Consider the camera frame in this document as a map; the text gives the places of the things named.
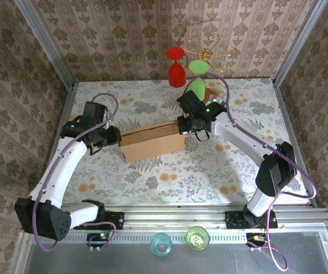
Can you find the green and white patterned ball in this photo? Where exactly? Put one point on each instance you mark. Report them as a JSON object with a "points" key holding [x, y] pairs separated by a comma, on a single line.
{"points": [[218, 101]]}

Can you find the small black circuit board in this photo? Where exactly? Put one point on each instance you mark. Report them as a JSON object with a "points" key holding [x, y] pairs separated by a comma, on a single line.
{"points": [[98, 239], [256, 239]]}

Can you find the green plastic goblet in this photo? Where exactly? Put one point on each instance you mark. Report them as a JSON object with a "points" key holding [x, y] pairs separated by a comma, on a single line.
{"points": [[199, 67]]}

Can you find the aluminium mounting rail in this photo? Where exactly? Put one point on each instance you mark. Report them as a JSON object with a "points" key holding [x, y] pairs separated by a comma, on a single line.
{"points": [[175, 219]]}

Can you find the red plastic goblet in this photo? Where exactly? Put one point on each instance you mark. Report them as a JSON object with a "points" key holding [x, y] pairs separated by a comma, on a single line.
{"points": [[176, 74]]}

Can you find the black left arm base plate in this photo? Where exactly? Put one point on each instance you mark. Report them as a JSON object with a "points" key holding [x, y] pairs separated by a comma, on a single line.
{"points": [[118, 220]]}

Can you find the brown cardboard box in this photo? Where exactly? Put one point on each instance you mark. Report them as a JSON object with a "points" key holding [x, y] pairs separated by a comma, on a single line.
{"points": [[152, 145]]}

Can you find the aluminium frame post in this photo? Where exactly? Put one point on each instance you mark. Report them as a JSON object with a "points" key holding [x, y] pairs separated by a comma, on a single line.
{"points": [[47, 42], [298, 40]]}

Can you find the blue transparent cup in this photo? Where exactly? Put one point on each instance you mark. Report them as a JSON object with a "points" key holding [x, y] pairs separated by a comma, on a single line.
{"points": [[161, 245]]}

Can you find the aluminium side rail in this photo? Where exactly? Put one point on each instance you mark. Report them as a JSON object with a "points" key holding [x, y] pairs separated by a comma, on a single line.
{"points": [[284, 114], [70, 97]]}

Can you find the green transparent cup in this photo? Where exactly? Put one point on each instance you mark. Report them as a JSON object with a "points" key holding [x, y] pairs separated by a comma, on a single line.
{"points": [[197, 239]]}

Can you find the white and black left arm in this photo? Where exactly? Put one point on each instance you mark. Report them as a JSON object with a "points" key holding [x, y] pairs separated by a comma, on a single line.
{"points": [[64, 165]]}

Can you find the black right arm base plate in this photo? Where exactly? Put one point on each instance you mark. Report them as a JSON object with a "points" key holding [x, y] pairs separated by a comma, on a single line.
{"points": [[235, 221]]}

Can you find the floral patterned table cover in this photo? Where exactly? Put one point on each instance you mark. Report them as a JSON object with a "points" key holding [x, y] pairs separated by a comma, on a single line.
{"points": [[181, 179]]}

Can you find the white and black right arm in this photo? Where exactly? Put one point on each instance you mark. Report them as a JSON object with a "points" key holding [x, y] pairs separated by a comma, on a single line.
{"points": [[238, 134]]}

